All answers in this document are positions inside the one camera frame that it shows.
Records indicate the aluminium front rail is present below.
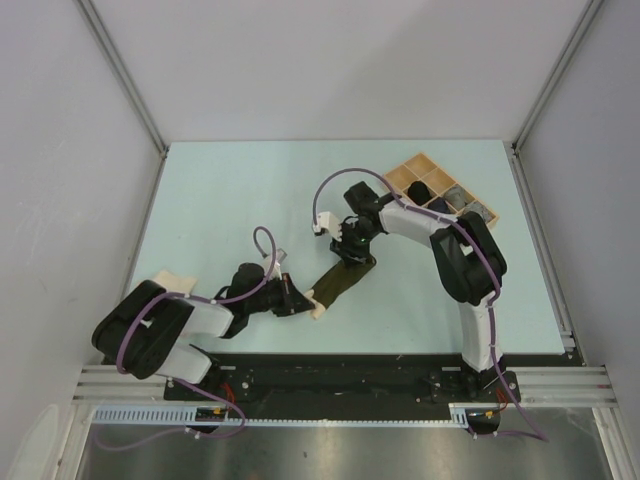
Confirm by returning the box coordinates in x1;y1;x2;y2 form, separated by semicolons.
72;365;618;408

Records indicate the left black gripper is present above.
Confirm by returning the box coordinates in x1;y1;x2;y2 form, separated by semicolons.
245;272;314;317

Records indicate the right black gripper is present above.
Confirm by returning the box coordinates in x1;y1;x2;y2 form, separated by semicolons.
331;220;381;268

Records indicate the olive green underwear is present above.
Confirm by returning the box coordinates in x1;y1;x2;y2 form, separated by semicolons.
304;256;377;320

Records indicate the right aluminium frame post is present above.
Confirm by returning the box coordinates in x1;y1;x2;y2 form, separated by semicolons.
510;0;607;155

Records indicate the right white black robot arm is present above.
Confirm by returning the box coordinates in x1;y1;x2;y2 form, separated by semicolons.
330;182;507;401

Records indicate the aluminium frame post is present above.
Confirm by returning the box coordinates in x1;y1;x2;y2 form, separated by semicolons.
73;0;168;159
510;0;607;155

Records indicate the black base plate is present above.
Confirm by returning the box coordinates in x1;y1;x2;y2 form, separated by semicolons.
163;352;582;420

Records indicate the left aluminium frame post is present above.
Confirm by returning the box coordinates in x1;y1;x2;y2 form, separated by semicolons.
73;0;168;159

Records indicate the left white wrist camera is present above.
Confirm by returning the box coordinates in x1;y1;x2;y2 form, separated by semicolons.
261;248;287;279

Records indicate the grey rolled underwear back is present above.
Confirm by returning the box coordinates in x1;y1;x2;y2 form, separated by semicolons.
465;201;494;224

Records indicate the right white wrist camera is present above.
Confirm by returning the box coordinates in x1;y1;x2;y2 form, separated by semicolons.
312;211;343;242

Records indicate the navy rolled underwear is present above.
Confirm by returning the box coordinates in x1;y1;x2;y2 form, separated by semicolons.
427;197;451;214

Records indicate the grey beige underwear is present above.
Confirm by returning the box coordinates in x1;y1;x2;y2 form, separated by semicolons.
444;185;467;210

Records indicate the black rolled underwear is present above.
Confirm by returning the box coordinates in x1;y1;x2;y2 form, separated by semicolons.
407;181;432;206

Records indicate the slotted cable duct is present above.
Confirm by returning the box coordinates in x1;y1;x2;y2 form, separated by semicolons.
92;404;498;428

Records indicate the wooden compartment box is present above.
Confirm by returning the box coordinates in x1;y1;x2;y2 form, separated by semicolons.
383;152;499;229

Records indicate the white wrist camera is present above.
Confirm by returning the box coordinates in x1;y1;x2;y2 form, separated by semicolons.
312;211;343;242
261;248;287;279

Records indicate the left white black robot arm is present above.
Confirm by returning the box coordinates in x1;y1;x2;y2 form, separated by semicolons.
91;263;315;400

